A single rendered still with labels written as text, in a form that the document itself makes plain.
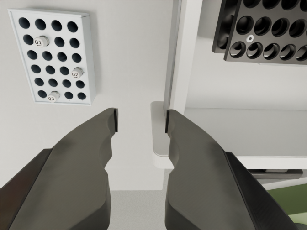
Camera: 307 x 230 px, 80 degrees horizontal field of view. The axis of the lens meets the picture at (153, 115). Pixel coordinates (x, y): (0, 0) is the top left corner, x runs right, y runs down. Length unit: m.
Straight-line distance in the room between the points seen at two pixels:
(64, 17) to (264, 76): 0.26
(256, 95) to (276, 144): 0.08
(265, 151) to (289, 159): 0.02
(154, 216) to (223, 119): 1.94
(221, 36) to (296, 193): 0.48
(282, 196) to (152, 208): 1.55
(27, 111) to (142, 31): 0.24
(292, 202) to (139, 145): 0.39
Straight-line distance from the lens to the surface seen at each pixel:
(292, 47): 0.20
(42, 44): 0.28
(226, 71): 0.25
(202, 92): 0.25
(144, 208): 2.01
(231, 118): 0.25
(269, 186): 0.59
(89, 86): 0.29
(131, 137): 0.37
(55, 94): 0.30
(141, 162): 0.42
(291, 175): 0.28
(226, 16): 0.20
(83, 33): 0.27
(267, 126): 0.26
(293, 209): 0.58
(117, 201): 1.93
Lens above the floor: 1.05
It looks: 58 degrees down
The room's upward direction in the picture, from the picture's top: 175 degrees clockwise
